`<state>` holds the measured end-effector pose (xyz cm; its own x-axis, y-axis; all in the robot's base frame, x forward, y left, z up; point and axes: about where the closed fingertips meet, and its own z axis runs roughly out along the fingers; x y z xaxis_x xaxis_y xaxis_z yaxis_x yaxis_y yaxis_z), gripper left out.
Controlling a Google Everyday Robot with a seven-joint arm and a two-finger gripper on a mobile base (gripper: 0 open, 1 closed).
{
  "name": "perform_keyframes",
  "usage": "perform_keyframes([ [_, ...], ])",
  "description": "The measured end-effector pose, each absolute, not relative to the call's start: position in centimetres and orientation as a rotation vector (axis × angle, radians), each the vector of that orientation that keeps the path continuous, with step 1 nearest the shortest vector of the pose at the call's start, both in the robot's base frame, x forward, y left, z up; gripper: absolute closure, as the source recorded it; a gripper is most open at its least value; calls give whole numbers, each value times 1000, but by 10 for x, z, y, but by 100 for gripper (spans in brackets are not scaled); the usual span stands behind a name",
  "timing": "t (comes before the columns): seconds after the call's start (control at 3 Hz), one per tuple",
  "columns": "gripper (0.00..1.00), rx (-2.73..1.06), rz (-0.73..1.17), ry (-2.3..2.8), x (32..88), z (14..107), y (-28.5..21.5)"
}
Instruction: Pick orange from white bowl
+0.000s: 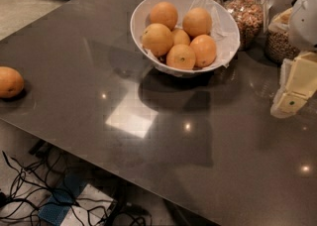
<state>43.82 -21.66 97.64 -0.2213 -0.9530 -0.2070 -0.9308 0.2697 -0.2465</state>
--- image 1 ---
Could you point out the orange front left large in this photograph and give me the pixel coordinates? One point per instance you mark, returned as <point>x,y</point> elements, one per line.
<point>157,38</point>

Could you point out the white bowl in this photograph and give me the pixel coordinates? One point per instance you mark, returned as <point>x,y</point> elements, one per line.
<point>142,12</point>

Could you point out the white paper bowl liner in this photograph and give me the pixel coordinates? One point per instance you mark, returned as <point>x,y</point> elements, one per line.
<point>224,31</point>

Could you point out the small orange in middle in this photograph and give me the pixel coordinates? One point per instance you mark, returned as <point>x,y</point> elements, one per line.
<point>180,37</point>

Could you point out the blue and white floor box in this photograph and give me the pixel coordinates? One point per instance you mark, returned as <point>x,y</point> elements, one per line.
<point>76,202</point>

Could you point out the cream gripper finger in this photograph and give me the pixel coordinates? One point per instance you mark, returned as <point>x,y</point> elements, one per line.
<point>298,83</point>

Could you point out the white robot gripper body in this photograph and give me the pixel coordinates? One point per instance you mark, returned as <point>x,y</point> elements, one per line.
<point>306,22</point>

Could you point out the glass jar of nuts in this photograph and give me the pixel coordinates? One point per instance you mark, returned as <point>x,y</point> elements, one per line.
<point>249,16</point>

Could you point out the glass jar of grains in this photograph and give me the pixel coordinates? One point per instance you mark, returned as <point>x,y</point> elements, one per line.
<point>277,46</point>

